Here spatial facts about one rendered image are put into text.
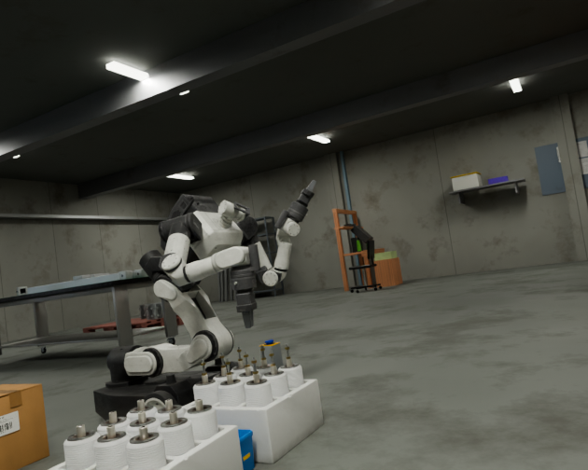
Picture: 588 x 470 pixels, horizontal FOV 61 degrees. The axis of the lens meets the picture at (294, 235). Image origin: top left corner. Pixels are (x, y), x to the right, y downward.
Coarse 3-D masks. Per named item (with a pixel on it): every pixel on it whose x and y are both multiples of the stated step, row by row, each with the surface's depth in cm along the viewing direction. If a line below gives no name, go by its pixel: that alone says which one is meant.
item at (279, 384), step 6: (264, 378) 186; (270, 378) 185; (276, 378) 184; (282, 378) 185; (276, 384) 184; (282, 384) 185; (276, 390) 184; (282, 390) 185; (288, 390) 188; (276, 396) 184
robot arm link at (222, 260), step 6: (234, 246) 176; (222, 252) 177; (228, 252) 176; (234, 252) 176; (240, 252) 175; (216, 258) 177; (222, 258) 177; (228, 258) 176; (234, 258) 176; (240, 258) 175; (216, 264) 178; (222, 264) 177; (228, 264) 176; (234, 264) 176; (216, 270) 181; (222, 270) 182
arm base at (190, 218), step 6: (186, 216) 206; (192, 216) 209; (186, 222) 205; (192, 222) 207; (198, 222) 213; (192, 228) 205; (198, 228) 211; (162, 234) 207; (192, 234) 207; (198, 234) 209; (162, 240) 209; (192, 240) 210; (198, 240) 211
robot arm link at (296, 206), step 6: (306, 192) 238; (312, 192) 238; (300, 198) 240; (306, 198) 240; (294, 204) 241; (300, 204) 240; (306, 204) 241; (294, 210) 240; (300, 210) 240; (306, 210) 242
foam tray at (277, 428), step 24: (312, 384) 197; (216, 408) 178; (240, 408) 173; (264, 408) 169; (288, 408) 180; (312, 408) 194; (264, 432) 168; (288, 432) 178; (312, 432) 192; (264, 456) 168
